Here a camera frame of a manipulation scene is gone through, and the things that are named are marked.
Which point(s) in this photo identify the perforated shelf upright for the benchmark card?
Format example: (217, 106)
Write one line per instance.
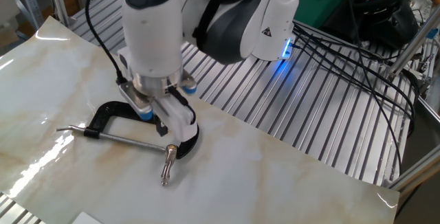
(30, 0)

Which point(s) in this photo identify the marble pattern sheet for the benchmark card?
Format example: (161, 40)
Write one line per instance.
(258, 176)

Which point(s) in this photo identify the aluminium frame rail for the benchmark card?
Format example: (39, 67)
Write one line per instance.
(416, 172)

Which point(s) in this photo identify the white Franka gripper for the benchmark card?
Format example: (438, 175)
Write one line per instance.
(180, 121)

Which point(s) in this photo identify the green mat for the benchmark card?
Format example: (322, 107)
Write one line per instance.
(316, 7)

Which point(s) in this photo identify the aluminium frame post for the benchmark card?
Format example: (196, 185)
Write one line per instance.
(58, 0)
(412, 42)

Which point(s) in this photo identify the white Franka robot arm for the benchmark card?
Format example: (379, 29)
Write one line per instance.
(151, 38)

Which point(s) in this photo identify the black C-clamp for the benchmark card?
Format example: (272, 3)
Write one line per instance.
(110, 109)

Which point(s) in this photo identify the black bag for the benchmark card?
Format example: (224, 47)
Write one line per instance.
(385, 18)

